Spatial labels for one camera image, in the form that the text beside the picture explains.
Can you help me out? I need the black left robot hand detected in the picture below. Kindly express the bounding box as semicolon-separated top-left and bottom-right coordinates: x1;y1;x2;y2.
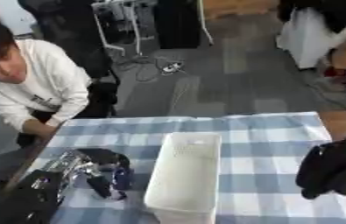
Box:
74;147;136;202

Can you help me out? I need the person's hand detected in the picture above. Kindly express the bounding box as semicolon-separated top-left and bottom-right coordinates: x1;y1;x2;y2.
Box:
20;117;60;140

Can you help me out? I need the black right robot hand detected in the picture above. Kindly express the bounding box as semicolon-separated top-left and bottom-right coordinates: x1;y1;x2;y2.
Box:
293;132;346;201

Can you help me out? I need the white plastic box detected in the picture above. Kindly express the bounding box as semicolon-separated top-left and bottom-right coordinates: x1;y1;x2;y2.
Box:
142;131;223;224

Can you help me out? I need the person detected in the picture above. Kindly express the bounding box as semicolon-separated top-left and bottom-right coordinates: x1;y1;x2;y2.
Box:
0;17;121;148

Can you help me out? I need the black office chair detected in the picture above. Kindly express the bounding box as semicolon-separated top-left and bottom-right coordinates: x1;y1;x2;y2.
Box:
18;0;117;79

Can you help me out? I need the white power strip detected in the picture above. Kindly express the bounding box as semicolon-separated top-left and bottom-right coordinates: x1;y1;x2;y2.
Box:
160;61;185;74

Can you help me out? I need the white hanging cloth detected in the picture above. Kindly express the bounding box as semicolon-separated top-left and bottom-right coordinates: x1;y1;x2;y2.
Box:
275;6;346;70

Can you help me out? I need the black cabinet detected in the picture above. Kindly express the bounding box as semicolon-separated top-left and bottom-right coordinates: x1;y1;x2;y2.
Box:
152;0;203;50

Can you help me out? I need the dark floor cable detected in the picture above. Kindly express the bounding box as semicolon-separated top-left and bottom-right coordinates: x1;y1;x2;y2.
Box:
112;54;188;83

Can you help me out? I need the white metal rack frame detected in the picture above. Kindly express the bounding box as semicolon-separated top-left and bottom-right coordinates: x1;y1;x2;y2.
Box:
89;0;158;57

